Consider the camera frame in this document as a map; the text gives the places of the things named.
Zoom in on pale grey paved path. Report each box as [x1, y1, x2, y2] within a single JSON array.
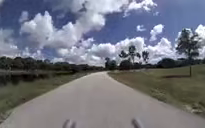
[[0, 71, 205, 128]]

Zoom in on distant line of trees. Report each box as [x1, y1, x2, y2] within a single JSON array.
[[0, 45, 205, 73]]

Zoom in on robot's own part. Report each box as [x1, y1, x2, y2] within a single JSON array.
[[62, 119, 78, 128], [131, 117, 145, 128]]

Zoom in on grass field with dry patches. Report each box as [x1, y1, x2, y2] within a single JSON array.
[[107, 63, 205, 122]]

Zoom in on dark hedge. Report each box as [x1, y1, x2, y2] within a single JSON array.
[[0, 69, 81, 88]]

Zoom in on grass verge with dry patches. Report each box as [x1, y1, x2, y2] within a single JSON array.
[[0, 71, 98, 128]]

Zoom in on slender tree with thin trunk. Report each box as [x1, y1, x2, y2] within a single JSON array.
[[175, 27, 203, 78]]

